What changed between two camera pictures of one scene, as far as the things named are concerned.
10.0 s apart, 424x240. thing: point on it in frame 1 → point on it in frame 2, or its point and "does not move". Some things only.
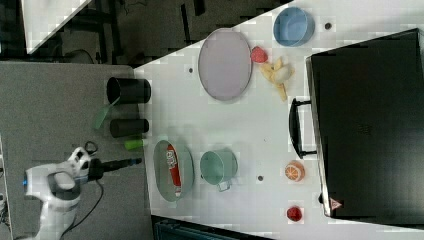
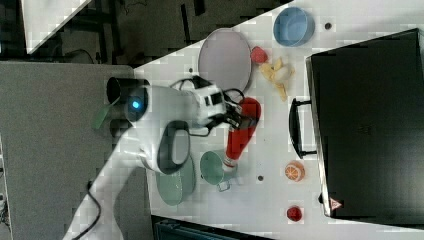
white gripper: x=85 y=168 → x=208 y=101
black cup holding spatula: x=128 y=90 does not move
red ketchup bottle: x=174 y=168 → x=250 y=111
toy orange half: x=294 y=170 does not move
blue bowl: x=294 y=26 does not move
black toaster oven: x=365 y=122 does not move
